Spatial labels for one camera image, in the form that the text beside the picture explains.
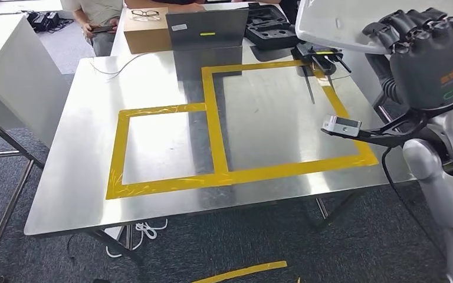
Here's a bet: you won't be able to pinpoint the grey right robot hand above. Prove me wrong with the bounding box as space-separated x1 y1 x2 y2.
362 8 453 111

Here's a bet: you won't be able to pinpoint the white moulded plastic part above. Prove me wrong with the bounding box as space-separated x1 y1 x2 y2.
294 0 453 55

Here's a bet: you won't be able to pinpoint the steel workbench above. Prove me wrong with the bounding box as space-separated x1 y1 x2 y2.
23 45 417 270

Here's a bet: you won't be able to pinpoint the black handheld tool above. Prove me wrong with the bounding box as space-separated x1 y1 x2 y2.
291 42 352 104

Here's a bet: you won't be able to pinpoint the black foam case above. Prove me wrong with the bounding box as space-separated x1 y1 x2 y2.
245 3 301 51

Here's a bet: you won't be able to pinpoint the yellow tape double rectangle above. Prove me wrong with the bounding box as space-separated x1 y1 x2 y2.
105 59 380 200

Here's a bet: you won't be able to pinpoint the grey laptop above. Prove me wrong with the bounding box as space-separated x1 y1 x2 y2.
165 8 250 51

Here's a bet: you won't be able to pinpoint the yellow floor tape square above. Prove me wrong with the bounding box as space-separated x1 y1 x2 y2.
190 261 302 283

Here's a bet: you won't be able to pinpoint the brown cardboard box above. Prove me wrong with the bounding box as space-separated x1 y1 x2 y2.
123 6 173 55

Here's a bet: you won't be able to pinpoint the black framed glasses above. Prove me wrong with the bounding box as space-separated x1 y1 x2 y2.
130 9 161 21

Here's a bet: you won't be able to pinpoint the person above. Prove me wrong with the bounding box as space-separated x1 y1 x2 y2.
60 0 125 57

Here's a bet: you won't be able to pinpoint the black phone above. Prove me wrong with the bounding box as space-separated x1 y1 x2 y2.
90 24 117 34

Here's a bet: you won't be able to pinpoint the black power adapter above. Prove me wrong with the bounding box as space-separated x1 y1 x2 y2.
25 11 75 34

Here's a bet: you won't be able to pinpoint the white cabinet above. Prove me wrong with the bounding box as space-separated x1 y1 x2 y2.
0 14 71 149

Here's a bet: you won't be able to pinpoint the steel table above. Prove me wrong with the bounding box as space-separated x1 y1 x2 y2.
0 105 47 283

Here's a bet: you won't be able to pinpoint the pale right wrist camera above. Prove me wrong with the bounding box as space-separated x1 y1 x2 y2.
321 114 426 149

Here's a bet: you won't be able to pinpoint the black camera cable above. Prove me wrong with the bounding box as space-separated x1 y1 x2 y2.
380 146 446 251

